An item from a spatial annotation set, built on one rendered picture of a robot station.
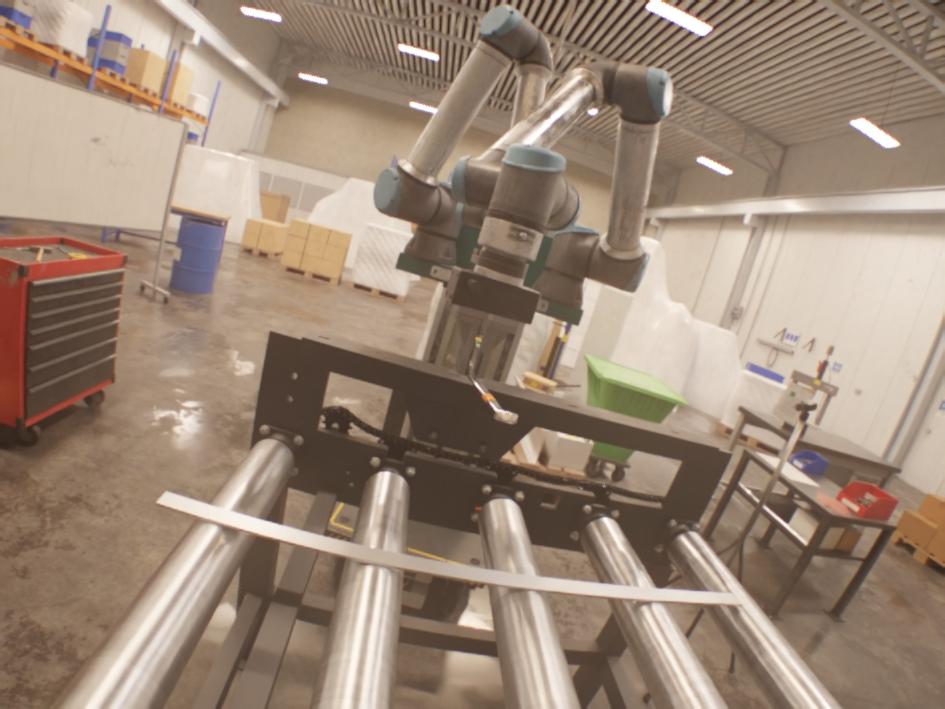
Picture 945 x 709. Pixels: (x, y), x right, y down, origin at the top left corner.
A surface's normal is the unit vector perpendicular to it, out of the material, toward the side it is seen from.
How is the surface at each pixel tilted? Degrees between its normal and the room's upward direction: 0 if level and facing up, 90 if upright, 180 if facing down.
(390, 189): 95
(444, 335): 90
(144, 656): 25
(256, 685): 0
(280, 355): 90
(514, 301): 90
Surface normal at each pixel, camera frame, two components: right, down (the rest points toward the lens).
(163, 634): 0.67, -0.73
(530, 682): -0.33, -0.91
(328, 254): 0.17, 0.27
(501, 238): -0.33, 0.11
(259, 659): 0.30, -0.93
